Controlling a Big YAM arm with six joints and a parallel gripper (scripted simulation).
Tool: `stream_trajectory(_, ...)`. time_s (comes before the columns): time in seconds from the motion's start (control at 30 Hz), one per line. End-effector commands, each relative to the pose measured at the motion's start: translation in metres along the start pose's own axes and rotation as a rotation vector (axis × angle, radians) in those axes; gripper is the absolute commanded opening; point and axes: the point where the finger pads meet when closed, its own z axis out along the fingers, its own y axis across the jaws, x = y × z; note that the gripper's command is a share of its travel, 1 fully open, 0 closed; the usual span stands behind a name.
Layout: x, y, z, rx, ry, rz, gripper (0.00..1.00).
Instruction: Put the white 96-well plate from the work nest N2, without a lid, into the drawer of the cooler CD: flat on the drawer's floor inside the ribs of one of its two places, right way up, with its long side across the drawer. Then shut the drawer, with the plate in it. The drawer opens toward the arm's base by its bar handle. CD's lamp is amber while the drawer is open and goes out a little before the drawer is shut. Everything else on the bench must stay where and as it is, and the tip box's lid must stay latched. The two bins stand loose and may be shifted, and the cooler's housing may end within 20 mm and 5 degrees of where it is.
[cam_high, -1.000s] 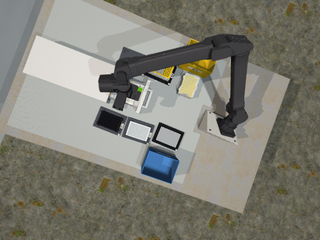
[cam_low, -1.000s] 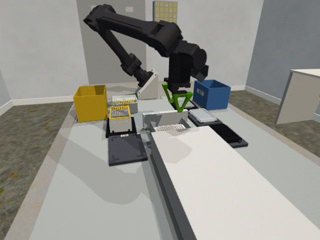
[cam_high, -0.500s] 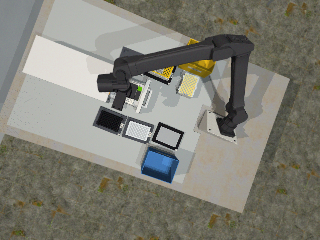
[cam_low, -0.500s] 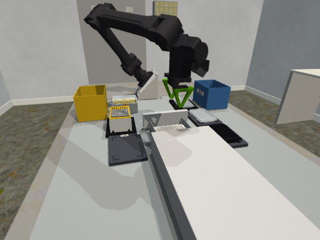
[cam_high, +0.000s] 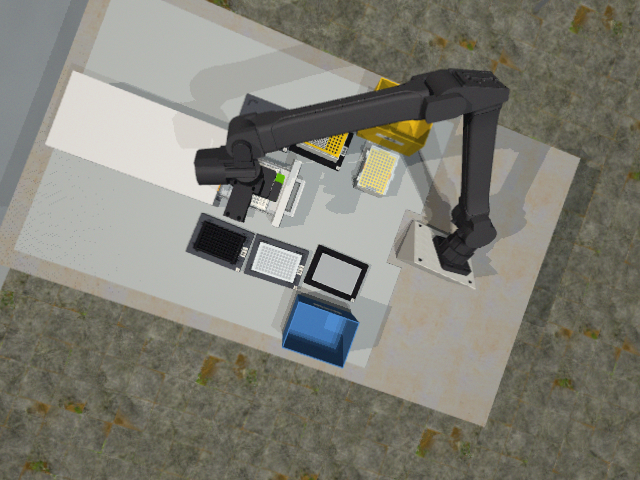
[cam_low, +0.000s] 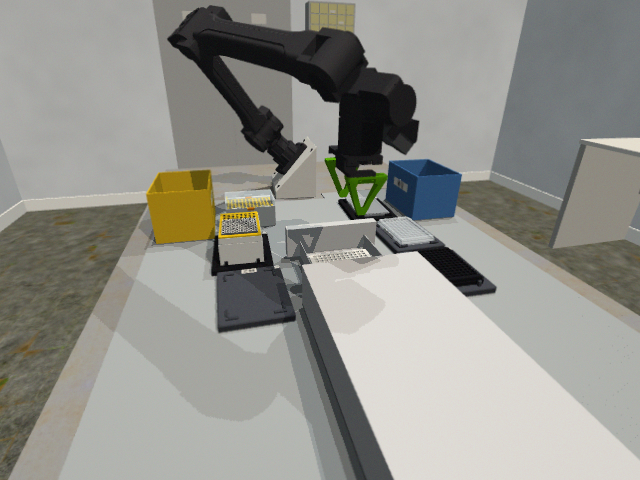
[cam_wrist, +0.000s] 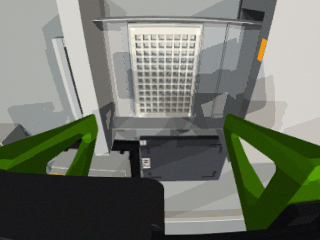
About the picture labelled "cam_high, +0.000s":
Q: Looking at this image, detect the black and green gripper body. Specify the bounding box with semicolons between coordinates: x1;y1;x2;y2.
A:
255;165;282;202

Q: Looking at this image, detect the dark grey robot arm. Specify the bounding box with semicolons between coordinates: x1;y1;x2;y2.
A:
194;68;510;276

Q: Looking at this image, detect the blue open-top bin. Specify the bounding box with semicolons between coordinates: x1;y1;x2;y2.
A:
282;294;359;368

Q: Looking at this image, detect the black square frame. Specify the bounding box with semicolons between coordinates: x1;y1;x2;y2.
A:
304;245;369;303

